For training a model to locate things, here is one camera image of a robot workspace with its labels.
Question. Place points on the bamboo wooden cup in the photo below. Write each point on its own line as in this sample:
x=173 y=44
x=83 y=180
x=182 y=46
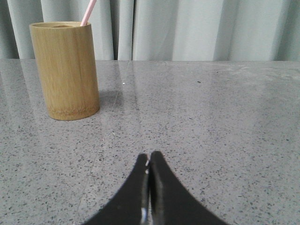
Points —
x=65 y=58

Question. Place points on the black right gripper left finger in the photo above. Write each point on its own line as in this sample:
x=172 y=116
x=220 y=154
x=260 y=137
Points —
x=130 y=204

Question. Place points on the grey-green curtain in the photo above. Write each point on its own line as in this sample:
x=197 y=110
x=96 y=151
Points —
x=196 y=30

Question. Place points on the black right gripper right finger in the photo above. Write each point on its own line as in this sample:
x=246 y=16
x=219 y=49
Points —
x=171 y=203

